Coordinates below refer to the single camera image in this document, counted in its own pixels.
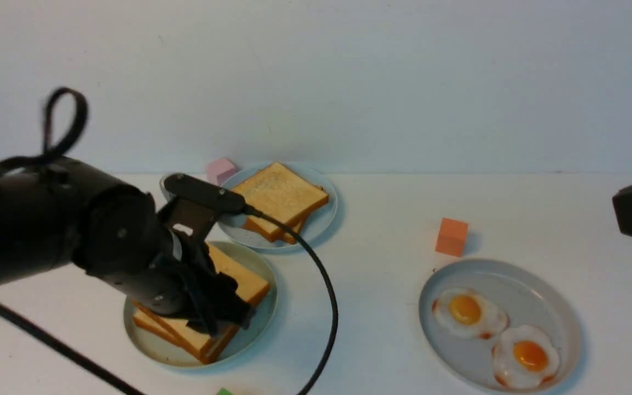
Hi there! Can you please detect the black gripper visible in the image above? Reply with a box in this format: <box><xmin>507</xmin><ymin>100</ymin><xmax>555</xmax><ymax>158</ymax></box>
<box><xmin>102</xmin><ymin>230</ymin><xmax>256</xmax><ymax>337</ymax></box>

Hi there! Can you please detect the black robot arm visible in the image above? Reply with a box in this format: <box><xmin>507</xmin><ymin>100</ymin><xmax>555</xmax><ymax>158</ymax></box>
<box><xmin>0</xmin><ymin>157</ymin><xmax>294</xmax><ymax>343</ymax></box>

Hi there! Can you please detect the green empty plate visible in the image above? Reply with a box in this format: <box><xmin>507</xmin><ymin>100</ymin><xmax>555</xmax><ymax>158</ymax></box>
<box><xmin>123</xmin><ymin>241</ymin><xmax>279</xmax><ymax>369</ymax></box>

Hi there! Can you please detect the grey bread plate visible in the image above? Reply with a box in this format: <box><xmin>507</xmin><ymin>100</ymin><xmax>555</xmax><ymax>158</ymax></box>
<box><xmin>218</xmin><ymin>162</ymin><xmax>338</xmax><ymax>253</ymax></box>

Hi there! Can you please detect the grey egg plate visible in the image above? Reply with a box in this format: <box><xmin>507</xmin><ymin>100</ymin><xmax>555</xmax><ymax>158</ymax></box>
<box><xmin>418</xmin><ymin>258</ymin><xmax>583</xmax><ymax>394</ymax></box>

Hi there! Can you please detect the pink foam cube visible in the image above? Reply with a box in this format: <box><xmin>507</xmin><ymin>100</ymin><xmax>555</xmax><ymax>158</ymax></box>
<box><xmin>205</xmin><ymin>157</ymin><xmax>239</xmax><ymax>187</ymax></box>

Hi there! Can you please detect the right fried egg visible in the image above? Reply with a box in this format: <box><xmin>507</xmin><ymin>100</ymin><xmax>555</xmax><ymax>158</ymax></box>
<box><xmin>492</xmin><ymin>325</ymin><xmax>560</xmax><ymax>390</ymax></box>

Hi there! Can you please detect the fried egg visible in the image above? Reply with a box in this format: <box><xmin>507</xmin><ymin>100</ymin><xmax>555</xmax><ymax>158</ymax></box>
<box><xmin>492</xmin><ymin>325</ymin><xmax>560</xmax><ymax>390</ymax></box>
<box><xmin>431</xmin><ymin>287</ymin><xmax>509</xmax><ymax>340</ymax></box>

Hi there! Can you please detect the orange foam cube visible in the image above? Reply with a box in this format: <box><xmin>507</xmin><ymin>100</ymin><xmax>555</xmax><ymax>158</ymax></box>
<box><xmin>434</xmin><ymin>217</ymin><xmax>469</xmax><ymax>257</ymax></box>

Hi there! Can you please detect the middle fried egg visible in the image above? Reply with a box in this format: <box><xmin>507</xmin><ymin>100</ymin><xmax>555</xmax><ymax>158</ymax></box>
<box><xmin>431</xmin><ymin>287</ymin><xmax>509</xmax><ymax>340</ymax></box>

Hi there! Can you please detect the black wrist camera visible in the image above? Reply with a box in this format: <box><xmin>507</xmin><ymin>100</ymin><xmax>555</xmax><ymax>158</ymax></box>
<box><xmin>158</xmin><ymin>173</ymin><xmax>247</xmax><ymax>245</ymax></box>

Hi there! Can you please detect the black camera cable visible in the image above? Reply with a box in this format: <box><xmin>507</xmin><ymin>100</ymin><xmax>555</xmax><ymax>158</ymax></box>
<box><xmin>0</xmin><ymin>207</ymin><xmax>340</xmax><ymax>395</ymax></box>

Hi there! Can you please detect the black strap loop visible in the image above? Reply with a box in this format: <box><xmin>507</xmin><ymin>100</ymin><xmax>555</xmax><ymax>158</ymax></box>
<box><xmin>0</xmin><ymin>87</ymin><xmax>89</xmax><ymax>179</ymax></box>

